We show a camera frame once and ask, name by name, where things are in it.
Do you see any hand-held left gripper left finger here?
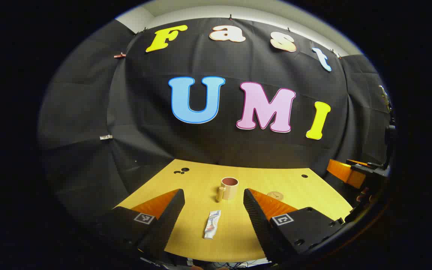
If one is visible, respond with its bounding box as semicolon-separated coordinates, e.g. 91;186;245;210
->
100;189;185;263

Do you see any white toothpaste tube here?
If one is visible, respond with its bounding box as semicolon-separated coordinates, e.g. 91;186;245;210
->
203;210;222;240

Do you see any beige cup with handle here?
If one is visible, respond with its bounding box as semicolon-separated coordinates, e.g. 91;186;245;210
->
216;177;239;203

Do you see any black backdrop cloth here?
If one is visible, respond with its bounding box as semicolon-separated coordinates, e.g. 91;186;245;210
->
38;17;395;229

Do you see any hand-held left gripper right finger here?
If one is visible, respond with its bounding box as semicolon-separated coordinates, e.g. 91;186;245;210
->
243;188;346;267

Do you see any yellow wooden desktop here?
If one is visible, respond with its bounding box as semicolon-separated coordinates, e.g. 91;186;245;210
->
114;159;353;263

